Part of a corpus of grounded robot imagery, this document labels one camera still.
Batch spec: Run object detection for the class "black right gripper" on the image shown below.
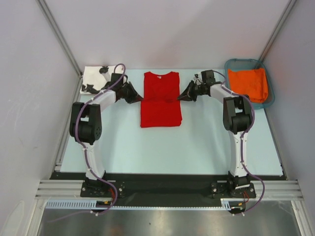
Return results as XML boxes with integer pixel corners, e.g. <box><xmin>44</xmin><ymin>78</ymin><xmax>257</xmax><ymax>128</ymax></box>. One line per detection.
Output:
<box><xmin>178</xmin><ymin>81</ymin><xmax>205</xmax><ymax>102</ymax></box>

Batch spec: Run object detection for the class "red t shirt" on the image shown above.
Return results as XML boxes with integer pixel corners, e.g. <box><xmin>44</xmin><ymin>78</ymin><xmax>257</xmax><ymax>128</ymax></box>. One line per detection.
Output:
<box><xmin>140</xmin><ymin>71</ymin><xmax>183</xmax><ymax>128</ymax></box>

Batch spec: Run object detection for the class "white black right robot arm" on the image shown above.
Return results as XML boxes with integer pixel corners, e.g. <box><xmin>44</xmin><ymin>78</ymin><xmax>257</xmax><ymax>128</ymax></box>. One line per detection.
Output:
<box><xmin>177</xmin><ymin>70</ymin><xmax>255</xmax><ymax>197</ymax></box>

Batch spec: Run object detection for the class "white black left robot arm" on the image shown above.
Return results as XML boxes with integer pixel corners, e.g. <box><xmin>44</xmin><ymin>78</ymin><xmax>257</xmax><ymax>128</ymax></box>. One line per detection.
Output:
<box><xmin>69</xmin><ymin>72</ymin><xmax>143</xmax><ymax>197</ymax></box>

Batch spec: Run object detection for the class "white folded printed t shirt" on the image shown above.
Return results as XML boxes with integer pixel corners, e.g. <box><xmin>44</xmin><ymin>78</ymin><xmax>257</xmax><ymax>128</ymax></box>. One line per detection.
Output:
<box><xmin>80</xmin><ymin>65</ymin><xmax>123</xmax><ymax>94</ymax></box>

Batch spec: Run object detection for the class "teal plastic basket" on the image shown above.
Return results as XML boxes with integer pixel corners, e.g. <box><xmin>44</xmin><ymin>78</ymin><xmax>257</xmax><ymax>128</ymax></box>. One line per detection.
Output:
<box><xmin>224</xmin><ymin>59</ymin><xmax>275</xmax><ymax>110</ymax></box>

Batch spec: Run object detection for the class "orange t shirt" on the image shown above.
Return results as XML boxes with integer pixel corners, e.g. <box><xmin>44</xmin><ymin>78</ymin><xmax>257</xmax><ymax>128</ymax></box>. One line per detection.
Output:
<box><xmin>227</xmin><ymin>68</ymin><xmax>269</xmax><ymax>103</ymax></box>

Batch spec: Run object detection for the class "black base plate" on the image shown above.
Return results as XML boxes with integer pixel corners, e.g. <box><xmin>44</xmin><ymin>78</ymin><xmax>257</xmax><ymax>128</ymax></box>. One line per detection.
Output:
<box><xmin>50</xmin><ymin>172</ymin><xmax>286</xmax><ymax>207</ymax></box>

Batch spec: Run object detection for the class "aluminium frame post right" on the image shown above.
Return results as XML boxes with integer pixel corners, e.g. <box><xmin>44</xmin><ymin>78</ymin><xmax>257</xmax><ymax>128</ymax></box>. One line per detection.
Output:
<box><xmin>258</xmin><ymin>0</ymin><xmax>298</xmax><ymax>62</ymax></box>

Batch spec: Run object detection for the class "aluminium frame post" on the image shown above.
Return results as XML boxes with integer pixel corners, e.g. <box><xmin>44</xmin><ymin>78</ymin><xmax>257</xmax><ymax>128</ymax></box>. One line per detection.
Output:
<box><xmin>36</xmin><ymin>0</ymin><xmax>82</xmax><ymax>78</ymax></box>
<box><xmin>258</xmin><ymin>0</ymin><xmax>298</xmax><ymax>62</ymax></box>

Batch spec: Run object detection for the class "aluminium frame post left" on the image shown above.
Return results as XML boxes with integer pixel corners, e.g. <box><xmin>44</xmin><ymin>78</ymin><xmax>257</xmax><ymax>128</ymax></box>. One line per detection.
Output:
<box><xmin>36</xmin><ymin>0</ymin><xmax>82</xmax><ymax>78</ymax></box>

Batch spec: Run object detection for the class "white slotted cable duct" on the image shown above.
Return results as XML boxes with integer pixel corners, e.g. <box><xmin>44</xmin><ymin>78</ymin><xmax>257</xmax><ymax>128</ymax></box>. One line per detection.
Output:
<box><xmin>46</xmin><ymin>199</ymin><xmax>243</xmax><ymax>210</ymax></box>

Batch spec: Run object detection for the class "aluminium front rail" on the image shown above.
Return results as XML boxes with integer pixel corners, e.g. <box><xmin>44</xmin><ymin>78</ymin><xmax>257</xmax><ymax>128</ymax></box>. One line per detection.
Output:
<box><xmin>35</xmin><ymin>180</ymin><xmax>303</xmax><ymax>201</ymax></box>

